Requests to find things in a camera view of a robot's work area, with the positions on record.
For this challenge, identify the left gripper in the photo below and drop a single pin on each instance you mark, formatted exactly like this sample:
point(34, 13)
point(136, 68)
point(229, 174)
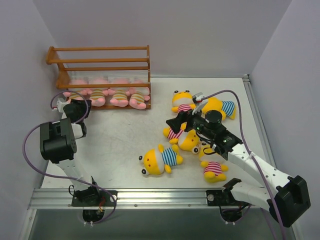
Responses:
point(81, 107)

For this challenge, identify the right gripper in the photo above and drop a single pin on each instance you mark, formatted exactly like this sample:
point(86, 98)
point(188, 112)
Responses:
point(182, 119)

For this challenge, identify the pink plush orange stripes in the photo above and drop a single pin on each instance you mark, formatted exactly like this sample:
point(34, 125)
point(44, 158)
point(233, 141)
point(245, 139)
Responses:
point(73, 93)
point(119, 96)

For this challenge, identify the yellow plush red stripes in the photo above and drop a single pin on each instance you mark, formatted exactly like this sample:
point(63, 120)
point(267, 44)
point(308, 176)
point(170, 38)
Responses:
point(182, 101)
point(214, 167)
point(186, 141)

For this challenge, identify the yellow plush red stripes top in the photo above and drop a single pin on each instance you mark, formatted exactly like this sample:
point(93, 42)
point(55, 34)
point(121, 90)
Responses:
point(182, 101)

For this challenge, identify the pink plush face-down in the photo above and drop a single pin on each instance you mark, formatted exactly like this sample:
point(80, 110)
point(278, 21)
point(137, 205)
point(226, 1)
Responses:
point(97, 95)

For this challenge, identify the pink plush blue stripes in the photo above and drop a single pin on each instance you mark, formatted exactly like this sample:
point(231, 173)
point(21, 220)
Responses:
point(138, 97)

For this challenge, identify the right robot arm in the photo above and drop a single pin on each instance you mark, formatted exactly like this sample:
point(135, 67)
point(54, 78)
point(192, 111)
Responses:
point(285, 197)

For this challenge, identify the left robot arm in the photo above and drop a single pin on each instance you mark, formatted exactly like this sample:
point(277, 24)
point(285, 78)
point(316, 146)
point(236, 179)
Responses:
point(58, 145)

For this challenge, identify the wooden three-tier shelf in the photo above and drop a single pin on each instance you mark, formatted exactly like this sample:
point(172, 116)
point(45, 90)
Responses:
point(121, 66)

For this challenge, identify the yellow plush blue stripes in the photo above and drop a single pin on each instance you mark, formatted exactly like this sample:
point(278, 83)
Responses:
point(159, 160)

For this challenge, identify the yellow plush under pile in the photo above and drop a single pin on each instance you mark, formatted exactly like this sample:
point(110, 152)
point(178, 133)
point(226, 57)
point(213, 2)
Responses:
point(226, 108)

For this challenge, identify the yellow plush red stripes front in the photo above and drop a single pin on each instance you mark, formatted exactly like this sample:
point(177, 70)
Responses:
point(214, 167)

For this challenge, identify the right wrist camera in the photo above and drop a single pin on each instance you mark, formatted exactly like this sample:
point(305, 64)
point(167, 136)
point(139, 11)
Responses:
point(199, 101)

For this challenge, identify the aluminium right rail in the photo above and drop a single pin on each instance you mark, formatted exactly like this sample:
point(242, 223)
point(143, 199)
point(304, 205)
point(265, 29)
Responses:
point(257, 116)

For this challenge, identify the aluminium rail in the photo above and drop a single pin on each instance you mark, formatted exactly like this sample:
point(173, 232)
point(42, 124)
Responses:
point(60, 198)
point(257, 116)

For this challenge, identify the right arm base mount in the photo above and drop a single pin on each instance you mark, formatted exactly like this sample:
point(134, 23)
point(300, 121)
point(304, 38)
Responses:
point(215, 198)

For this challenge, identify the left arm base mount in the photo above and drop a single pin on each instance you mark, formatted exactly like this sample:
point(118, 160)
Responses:
point(92, 197)

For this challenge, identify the aluminium front rail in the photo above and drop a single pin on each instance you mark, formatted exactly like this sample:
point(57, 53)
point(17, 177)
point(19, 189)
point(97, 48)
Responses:
point(60, 198)

